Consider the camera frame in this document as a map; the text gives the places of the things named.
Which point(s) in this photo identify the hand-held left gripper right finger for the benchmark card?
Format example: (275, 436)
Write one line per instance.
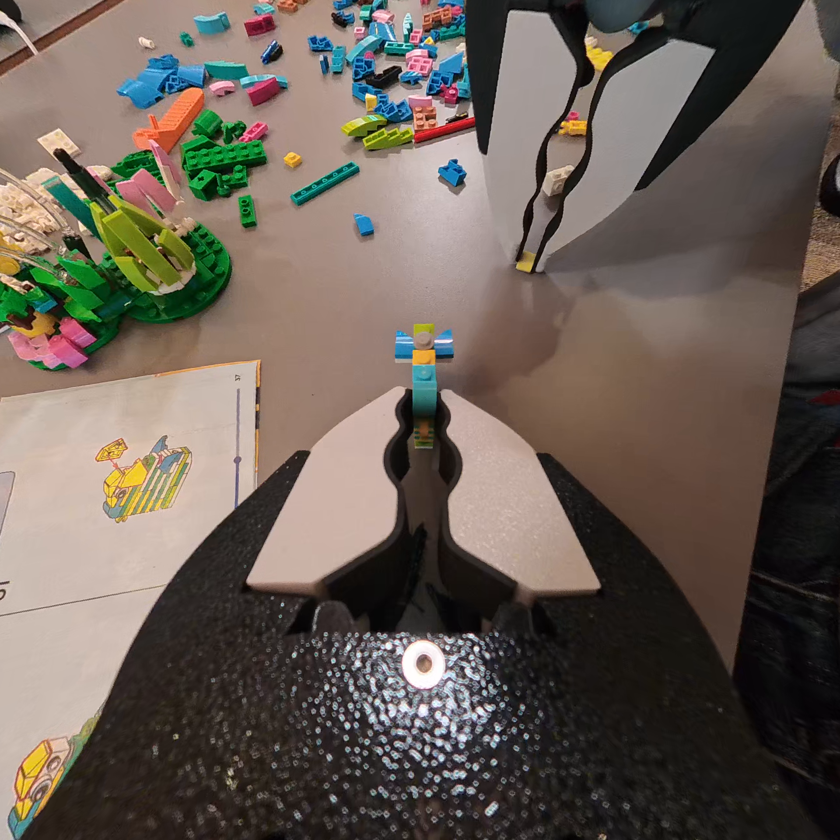
(518, 518)

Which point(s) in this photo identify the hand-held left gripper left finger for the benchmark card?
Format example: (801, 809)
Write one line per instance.
(334, 512)

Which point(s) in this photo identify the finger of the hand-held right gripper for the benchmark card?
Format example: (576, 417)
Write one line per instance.
(630, 144)
(525, 98)

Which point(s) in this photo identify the small white brick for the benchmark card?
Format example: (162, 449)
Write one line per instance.
(558, 179)

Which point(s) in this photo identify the small yellow slope brick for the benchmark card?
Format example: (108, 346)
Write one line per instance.
(525, 264)

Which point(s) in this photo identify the striped brick fish model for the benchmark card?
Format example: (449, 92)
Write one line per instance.
(423, 374)

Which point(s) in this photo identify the brick instruction booklet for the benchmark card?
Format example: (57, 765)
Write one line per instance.
(79, 558)

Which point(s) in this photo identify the grey desk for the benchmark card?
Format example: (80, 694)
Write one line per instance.
(328, 282)

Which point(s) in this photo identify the red bar brick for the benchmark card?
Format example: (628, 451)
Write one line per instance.
(446, 130)

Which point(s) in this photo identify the tan corner plate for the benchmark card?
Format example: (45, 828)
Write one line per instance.
(425, 117)
(292, 5)

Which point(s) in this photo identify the pile of colourful bricks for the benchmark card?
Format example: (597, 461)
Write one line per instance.
(407, 52)

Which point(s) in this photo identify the lime stepped brick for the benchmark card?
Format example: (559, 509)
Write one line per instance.
(387, 139)

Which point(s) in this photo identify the lime curved slope brick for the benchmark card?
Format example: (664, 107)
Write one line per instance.
(364, 124)

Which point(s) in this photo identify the blue curved slope brick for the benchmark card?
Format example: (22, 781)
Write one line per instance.
(364, 224)

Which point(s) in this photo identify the long teal plate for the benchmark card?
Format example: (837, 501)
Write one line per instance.
(325, 184)

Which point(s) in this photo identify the blue pin brick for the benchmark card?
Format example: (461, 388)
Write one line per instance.
(271, 52)

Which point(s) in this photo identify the person's grey sweatshirt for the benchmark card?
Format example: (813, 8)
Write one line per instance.
(817, 328)

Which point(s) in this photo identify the magenta slope brick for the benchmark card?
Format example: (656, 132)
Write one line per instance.
(262, 92)
(259, 25)

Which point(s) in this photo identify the turquoise slope brick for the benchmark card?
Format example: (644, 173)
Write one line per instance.
(262, 81)

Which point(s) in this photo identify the dark denim cloth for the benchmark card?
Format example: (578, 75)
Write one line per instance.
(794, 590)

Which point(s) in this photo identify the pile of green bricks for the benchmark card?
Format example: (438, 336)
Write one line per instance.
(223, 157)

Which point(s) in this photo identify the brick flower model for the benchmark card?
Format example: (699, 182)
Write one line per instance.
(151, 262)

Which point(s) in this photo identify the turquoise arch brick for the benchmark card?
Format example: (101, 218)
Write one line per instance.
(211, 23)

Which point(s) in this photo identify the orange brick separator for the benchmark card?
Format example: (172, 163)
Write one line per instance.
(170, 121)

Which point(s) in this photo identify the cluster of blue bricks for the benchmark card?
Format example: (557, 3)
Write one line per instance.
(157, 79)

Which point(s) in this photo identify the white flat brick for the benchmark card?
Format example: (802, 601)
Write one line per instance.
(59, 143)

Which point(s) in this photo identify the blue bracket brick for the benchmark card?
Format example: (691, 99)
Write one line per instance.
(453, 174)

